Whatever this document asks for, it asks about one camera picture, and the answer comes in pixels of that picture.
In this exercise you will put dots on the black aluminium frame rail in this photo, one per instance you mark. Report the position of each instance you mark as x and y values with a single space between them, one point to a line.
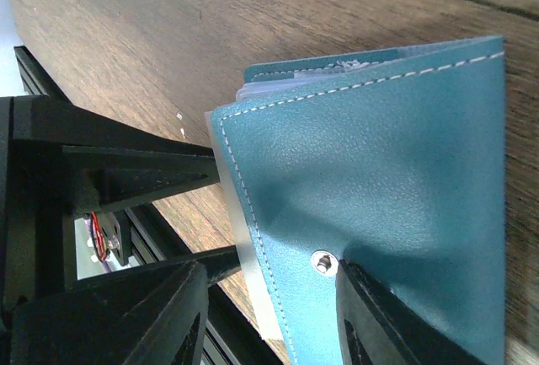
113 241

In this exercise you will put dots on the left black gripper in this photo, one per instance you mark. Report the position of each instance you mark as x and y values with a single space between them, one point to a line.
58 159

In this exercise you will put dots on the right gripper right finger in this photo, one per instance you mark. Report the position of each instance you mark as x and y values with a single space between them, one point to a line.
376 327

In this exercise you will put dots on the blue leather card holder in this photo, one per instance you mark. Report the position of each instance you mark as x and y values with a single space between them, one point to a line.
390 159

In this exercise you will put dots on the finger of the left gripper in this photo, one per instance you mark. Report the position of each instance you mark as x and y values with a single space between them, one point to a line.
219 264

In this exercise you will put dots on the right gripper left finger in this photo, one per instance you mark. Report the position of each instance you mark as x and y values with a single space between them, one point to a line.
149 319

